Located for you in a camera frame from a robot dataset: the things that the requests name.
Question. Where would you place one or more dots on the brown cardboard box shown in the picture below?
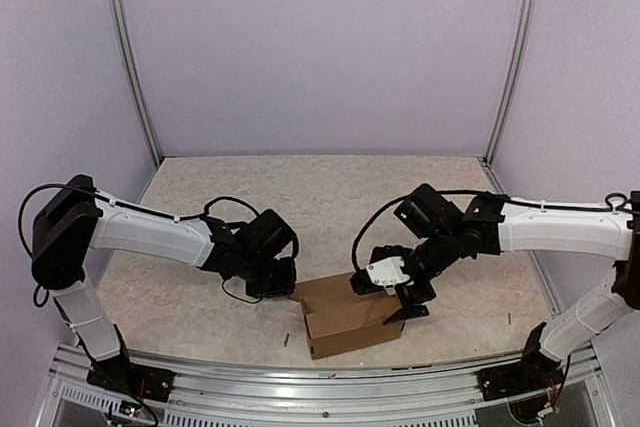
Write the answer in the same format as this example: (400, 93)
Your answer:
(338, 321)

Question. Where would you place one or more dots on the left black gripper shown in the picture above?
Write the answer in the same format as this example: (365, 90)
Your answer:
(285, 286)

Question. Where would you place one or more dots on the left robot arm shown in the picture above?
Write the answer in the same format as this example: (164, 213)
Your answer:
(80, 218)

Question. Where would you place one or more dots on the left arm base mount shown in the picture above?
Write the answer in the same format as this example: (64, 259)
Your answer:
(139, 381)

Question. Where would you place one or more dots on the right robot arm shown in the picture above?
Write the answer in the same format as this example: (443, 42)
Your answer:
(493, 224)

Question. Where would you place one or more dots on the right aluminium frame post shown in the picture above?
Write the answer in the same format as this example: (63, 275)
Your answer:
(514, 67)

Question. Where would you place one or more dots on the aluminium frame post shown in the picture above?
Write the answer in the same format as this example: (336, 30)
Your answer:
(514, 67)
(125, 46)

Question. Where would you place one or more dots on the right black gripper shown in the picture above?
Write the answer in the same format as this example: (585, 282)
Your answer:
(408, 297)

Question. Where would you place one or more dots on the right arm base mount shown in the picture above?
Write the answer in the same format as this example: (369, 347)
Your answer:
(517, 378)

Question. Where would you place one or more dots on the front aluminium rail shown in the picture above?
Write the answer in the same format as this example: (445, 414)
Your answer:
(219, 394)

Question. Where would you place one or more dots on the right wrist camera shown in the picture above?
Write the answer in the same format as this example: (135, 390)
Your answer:
(385, 270)

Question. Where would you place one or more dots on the left aluminium frame post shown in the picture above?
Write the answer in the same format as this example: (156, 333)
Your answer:
(125, 46)

